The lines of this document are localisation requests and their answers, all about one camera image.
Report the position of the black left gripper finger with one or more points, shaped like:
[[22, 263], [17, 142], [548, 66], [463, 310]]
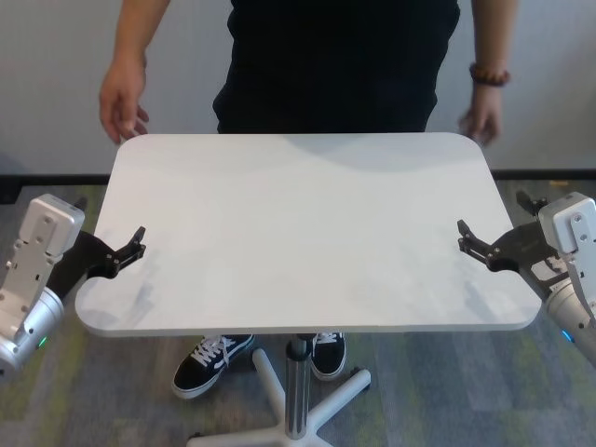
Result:
[[128, 256], [82, 204]]

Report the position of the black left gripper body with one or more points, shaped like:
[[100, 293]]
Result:
[[84, 265]]

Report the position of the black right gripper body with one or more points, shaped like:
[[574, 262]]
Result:
[[517, 251]]

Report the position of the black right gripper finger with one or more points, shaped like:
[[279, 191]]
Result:
[[532, 206], [472, 247]]

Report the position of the white rolling pedestal table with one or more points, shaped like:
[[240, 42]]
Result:
[[302, 233]]

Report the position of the person's right forearm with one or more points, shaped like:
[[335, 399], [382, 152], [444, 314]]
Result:
[[132, 32]]

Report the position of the person's left forearm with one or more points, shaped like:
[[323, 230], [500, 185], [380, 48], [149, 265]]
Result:
[[486, 32]]

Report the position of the person's left hand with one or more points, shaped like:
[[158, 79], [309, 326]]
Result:
[[486, 114]]

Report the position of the person's right hand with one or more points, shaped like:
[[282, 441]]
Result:
[[121, 98]]

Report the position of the small tan floor scrap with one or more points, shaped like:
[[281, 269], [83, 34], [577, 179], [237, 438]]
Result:
[[561, 183]]

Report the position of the black floor block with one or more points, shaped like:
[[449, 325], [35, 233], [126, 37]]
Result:
[[9, 193]]

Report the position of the black white-laced sneaker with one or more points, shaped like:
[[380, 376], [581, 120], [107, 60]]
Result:
[[328, 358], [209, 368]]

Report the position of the person in black clothes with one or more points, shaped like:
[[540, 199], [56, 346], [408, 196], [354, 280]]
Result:
[[335, 65]]

